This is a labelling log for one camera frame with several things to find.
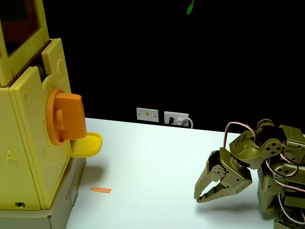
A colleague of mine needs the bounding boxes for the white wall socket plate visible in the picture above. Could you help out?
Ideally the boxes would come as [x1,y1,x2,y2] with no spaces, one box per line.
[136,107,159,123]

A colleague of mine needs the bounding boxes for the yellow dispensing tray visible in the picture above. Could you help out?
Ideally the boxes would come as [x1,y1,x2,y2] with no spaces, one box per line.
[70,132,103,158]

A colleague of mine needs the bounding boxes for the orange vending machine knob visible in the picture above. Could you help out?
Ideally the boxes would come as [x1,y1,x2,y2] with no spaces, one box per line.
[46,88,88,146]

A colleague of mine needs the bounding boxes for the white plug with cable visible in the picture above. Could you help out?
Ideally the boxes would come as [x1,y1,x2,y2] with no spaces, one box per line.
[175,116,194,129]

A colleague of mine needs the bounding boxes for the white wall socket with plugs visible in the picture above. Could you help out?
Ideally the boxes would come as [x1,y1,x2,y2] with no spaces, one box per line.
[163,111,190,126]

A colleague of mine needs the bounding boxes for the arm servo cable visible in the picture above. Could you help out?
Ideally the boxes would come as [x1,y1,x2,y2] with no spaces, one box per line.
[264,140,305,191]

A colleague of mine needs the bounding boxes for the yellow toy vending machine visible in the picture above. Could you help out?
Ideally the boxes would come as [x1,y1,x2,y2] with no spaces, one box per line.
[0,0,72,211]

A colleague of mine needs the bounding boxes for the green leaf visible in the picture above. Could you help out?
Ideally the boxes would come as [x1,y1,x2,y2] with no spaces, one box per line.
[186,0,196,15]

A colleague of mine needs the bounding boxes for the gripper servo cable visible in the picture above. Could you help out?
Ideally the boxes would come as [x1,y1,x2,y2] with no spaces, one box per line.
[224,122,258,147]

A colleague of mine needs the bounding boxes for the cardboard box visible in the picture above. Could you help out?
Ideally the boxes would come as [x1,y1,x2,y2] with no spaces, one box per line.
[0,157,87,229]

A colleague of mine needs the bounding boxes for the orange paper arrow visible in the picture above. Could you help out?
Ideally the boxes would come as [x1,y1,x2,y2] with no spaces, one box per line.
[89,187,112,195]

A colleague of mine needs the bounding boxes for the base servo cable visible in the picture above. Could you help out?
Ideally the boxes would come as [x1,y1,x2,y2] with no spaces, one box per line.
[277,190,305,225]

